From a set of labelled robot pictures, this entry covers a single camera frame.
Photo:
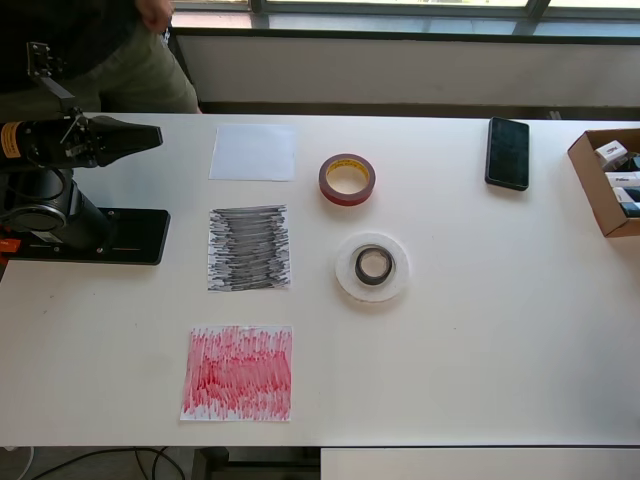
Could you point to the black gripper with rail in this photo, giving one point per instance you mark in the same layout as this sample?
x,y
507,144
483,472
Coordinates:
x,y
85,145

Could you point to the red tape roll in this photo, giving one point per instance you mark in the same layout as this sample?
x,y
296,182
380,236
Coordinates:
x,y
345,197

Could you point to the small black tape roll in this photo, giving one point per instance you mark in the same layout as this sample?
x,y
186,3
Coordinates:
x,y
372,284

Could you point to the wide white tape roll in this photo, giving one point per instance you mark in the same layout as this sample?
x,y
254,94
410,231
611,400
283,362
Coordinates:
x,y
400,267

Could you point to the person's left hand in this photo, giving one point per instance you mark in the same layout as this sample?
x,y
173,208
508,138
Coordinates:
x,y
156,12

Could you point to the person in dark shirt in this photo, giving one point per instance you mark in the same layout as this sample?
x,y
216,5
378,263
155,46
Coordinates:
x,y
100,30

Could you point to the plain white paper sheet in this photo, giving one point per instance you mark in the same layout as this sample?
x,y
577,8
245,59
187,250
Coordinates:
x,y
252,152

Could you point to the orange clamp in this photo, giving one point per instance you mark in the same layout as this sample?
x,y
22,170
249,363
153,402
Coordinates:
x,y
7,245

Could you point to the black scribbled paper sheet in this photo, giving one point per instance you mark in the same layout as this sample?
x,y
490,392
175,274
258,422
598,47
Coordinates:
x,y
250,250

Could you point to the red scribbled paper sheet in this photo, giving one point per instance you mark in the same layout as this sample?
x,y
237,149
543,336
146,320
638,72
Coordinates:
x,y
237,375

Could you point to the open brown cardboard box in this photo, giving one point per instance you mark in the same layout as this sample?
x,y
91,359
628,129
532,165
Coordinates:
x,y
590,190

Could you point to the white box with black lettering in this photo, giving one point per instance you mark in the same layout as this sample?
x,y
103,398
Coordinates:
x,y
622,178

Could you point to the black and white small box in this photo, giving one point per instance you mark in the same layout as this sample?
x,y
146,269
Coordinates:
x,y
627,202

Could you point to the small dark box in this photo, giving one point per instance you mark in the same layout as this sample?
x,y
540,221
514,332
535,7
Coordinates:
x,y
632,163

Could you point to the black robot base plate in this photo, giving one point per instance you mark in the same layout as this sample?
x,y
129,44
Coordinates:
x,y
140,235

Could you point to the dark window frame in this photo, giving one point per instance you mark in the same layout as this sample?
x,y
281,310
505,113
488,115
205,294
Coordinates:
x,y
539,7

